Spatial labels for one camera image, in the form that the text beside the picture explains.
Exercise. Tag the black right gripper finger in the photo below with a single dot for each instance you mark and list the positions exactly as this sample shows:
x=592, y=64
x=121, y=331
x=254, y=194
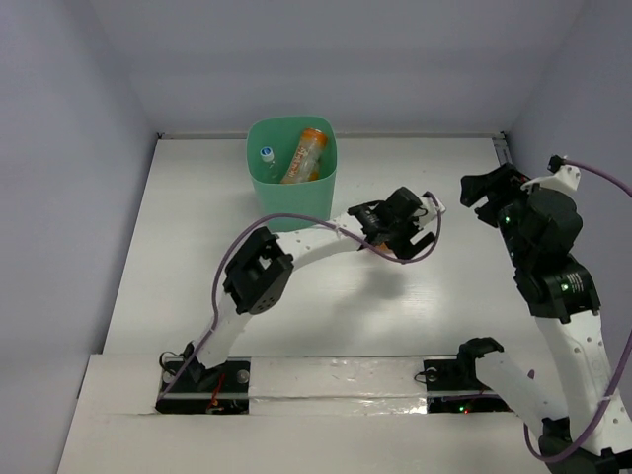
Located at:
x=490, y=214
x=475, y=187

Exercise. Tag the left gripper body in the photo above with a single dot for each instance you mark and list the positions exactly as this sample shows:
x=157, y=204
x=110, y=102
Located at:
x=405, y=235

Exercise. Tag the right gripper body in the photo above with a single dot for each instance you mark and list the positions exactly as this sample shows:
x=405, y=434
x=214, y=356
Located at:
x=509, y=188

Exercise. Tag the tall orange bottle white cap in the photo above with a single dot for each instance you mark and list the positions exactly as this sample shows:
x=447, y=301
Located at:
x=311, y=145

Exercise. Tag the clear crushed plastic bottle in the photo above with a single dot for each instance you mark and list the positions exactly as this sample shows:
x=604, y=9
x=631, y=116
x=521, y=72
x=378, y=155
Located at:
x=271, y=170

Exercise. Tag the small orange bottle barcode label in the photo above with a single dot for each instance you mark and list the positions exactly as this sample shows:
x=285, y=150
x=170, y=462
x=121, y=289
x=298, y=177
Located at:
x=315, y=171

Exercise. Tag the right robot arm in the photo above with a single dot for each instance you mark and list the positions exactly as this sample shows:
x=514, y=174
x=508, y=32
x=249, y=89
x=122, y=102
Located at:
x=588, y=428

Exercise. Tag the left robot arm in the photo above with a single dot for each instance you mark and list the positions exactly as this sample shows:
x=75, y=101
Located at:
x=255, y=270

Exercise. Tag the green plastic bin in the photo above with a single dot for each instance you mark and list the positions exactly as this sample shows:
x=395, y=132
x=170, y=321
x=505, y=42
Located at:
x=282, y=136

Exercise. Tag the silver tape strip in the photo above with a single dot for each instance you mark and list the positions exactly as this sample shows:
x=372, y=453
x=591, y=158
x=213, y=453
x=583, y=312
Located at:
x=336, y=386

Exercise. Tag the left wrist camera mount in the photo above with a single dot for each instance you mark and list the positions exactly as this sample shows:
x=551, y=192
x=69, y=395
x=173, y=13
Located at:
x=428, y=211

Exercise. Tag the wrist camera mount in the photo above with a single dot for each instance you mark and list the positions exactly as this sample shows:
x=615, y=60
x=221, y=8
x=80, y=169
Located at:
x=563, y=178
x=428, y=211

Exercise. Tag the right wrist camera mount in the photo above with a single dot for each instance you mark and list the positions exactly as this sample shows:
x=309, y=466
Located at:
x=563, y=178

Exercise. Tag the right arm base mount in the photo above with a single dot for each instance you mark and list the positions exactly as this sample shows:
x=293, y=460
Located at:
x=452, y=385

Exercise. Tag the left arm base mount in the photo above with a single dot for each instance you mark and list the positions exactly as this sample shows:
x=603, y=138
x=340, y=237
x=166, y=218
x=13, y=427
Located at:
x=220, y=391

